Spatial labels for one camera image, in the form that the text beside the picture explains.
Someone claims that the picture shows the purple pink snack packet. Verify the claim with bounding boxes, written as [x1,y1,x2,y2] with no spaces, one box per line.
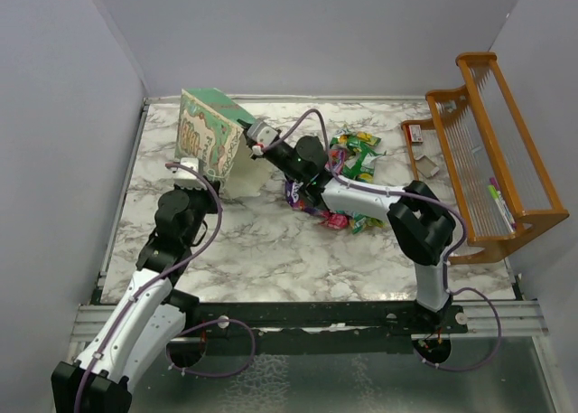
[326,146,350,174]

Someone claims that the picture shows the green printed paper bag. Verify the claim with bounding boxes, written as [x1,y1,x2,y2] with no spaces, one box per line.
[175,89,272,200]

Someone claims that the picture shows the yellow green snack packet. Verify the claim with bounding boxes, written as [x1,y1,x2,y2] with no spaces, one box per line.
[330,127,381,153]

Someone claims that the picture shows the red pink snack packet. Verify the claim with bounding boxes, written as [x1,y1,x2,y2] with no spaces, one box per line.
[320,211,350,230]

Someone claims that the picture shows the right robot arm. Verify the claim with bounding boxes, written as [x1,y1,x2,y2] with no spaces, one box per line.
[252,136,456,333]

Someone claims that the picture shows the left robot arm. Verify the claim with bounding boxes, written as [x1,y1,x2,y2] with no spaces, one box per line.
[51,182,222,412]

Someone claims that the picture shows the red white small box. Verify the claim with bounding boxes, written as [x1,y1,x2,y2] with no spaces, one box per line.
[407,124,424,145]

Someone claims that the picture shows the small grey cardboard box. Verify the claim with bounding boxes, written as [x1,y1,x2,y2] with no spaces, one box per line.
[415,155,440,178]

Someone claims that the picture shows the wooden tiered rack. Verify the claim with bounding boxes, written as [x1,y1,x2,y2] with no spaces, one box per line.
[401,52,569,264]

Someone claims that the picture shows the green marker pen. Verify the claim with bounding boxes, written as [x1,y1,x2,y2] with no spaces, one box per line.
[488,184,516,232]

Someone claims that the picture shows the purple marker pen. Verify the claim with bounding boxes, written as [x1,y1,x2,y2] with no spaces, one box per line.
[489,177,515,224]

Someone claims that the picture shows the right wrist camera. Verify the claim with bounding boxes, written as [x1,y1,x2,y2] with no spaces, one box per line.
[246,121,280,157]

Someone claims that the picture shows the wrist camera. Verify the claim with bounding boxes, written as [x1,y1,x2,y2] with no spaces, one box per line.
[246,121,280,157]
[173,157,206,190]

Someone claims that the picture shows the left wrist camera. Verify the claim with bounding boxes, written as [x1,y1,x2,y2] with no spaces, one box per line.
[173,157,206,190]

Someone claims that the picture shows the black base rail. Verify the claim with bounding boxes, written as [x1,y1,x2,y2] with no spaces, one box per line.
[168,291,467,364]

